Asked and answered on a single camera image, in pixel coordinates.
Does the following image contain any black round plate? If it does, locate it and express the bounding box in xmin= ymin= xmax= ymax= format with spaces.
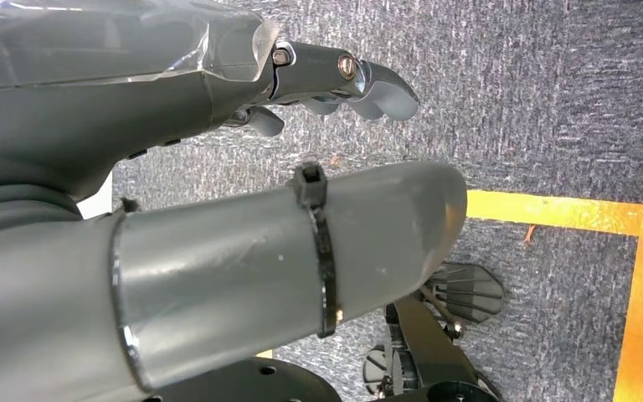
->
xmin=143 ymin=356 xmax=345 ymax=402

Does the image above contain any black zip tie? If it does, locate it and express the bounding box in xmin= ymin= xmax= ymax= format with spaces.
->
xmin=291 ymin=162 xmax=339 ymax=339

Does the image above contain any black wheeled base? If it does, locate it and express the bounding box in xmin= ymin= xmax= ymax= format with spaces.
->
xmin=362 ymin=262 xmax=507 ymax=402

